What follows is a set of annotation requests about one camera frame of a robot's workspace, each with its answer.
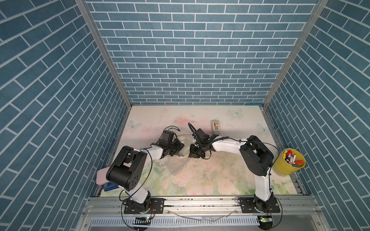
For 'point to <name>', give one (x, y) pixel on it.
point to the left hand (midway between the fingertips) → (187, 146)
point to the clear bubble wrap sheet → (176, 163)
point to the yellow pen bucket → (289, 160)
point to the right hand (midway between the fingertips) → (188, 156)
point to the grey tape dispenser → (216, 127)
